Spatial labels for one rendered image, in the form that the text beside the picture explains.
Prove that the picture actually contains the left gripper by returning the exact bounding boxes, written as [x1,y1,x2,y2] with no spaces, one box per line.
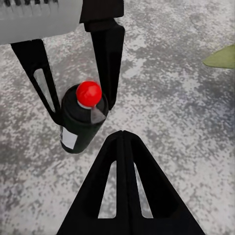
[11,0,125,127]

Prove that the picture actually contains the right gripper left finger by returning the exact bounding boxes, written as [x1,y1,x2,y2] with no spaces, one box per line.
[56,130,131,235]

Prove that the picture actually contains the insectifuge atomizer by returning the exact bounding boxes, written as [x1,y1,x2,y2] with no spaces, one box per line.
[60,81,109,154]

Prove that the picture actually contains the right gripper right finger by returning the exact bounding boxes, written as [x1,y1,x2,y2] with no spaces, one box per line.
[123,131,206,235]

